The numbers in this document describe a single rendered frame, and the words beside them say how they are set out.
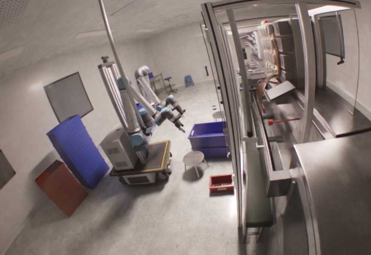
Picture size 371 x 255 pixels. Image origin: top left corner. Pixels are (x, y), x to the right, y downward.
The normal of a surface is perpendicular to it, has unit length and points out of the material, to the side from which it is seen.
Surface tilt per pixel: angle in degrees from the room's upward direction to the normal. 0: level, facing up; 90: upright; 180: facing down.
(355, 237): 0
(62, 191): 90
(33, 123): 90
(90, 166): 90
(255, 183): 2
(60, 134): 90
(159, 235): 0
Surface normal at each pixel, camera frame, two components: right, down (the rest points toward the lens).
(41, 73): 0.92, -0.11
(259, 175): -0.26, -0.89
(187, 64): -0.28, 0.47
